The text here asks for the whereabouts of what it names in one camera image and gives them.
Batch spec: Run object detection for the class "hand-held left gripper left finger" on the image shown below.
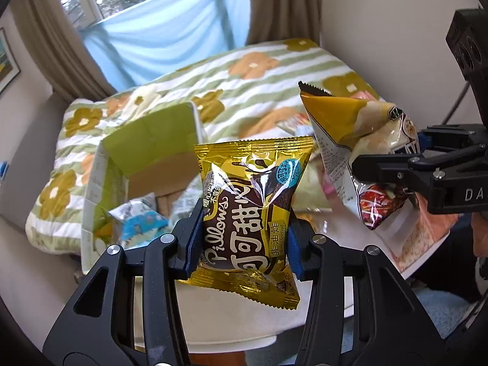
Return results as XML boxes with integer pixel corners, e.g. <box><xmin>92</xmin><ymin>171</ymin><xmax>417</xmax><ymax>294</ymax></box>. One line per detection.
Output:
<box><xmin>40</xmin><ymin>197</ymin><xmax>206</xmax><ymax>366</ymax></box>

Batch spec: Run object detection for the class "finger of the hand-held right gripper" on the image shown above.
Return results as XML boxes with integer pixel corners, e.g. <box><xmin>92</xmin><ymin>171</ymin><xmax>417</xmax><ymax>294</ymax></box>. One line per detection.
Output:
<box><xmin>350</xmin><ymin>150</ymin><xmax>435</xmax><ymax>199</ymax></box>
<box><xmin>417</xmin><ymin>124</ymin><xmax>488</xmax><ymax>157</ymax></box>

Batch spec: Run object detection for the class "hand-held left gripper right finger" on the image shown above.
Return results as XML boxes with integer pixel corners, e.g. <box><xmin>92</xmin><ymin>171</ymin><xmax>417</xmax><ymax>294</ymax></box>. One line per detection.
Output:
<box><xmin>287</xmin><ymin>218</ymin><xmax>447</xmax><ymax>366</ymax></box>

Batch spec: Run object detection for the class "yellow white snack bag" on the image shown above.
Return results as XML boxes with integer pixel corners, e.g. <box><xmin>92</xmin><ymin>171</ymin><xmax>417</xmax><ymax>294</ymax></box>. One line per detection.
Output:
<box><xmin>298</xmin><ymin>81</ymin><xmax>424</xmax><ymax>231</ymax></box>

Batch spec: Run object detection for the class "gold brown snack packet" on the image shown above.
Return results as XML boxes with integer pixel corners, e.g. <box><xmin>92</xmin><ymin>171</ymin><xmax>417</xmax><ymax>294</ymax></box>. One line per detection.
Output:
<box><xmin>193</xmin><ymin>135</ymin><xmax>315</xmax><ymax>310</ymax></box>

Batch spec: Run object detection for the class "cardboard box with green lining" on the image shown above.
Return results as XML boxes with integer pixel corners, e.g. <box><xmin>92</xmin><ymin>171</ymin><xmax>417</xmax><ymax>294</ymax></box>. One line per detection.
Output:
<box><xmin>80</xmin><ymin>101</ymin><xmax>208</xmax><ymax>275</ymax></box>

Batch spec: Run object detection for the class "blue cartoon snack packet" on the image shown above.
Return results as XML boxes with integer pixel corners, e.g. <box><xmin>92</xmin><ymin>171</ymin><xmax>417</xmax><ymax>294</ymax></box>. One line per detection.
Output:
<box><xmin>121</xmin><ymin>214</ymin><xmax>171</xmax><ymax>246</ymax></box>

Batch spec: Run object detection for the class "silver patterned snack packet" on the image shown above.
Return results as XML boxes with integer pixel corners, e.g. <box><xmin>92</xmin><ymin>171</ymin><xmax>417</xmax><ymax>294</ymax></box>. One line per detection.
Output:
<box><xmin>108</xmin><ymin>194</ymin><xmax>158</xmax><ymax>222</ymax></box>

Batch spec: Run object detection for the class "orange white snack packet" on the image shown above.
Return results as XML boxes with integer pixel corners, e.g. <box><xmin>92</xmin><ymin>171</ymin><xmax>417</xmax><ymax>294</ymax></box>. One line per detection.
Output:
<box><xmin>276</xmin><ymin>115</ymin><xmax>317</xmax><ymax>138</ymax></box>

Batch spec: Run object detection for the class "green striped floral blanket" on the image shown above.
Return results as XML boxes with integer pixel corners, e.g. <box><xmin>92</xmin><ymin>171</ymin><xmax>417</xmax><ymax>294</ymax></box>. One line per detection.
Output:
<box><xmin>25</xmin><ymin>38</ymin><xmax>397</xmax><ymax>264</ymax></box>

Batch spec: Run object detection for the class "brown curtain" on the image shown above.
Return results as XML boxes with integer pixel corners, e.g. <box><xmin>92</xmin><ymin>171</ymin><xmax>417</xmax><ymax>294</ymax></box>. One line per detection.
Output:
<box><xmin>8</xmin><ymin>0</ymin><xmax>119</xmax><ymax>103</ymax></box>
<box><xmin>246</xmin><ymin>0</ymin><xmax>323</xmax><ymax>46</ymax></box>

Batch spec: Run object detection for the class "light blue window cloth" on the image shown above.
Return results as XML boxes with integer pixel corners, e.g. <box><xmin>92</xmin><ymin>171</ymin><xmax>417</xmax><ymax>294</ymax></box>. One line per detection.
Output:
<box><xmin>78</xmin><ymin>0</ymin><xmax>254</xmax><ymax>88</ymax></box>

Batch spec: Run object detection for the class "thin black cable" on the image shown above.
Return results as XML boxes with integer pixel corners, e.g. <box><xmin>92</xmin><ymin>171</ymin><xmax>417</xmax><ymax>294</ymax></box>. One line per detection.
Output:
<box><xmin>444</xmin><ymin>82</ymin><xmax>471</xmax><ymax>124</ymax></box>

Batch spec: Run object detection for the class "framed wall picture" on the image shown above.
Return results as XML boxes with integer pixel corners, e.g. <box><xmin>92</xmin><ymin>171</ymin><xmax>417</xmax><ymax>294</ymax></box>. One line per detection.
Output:
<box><xmin>0</xmin><ymin>27</ymin><xmax>21</xmax><ymax>96</ymax></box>

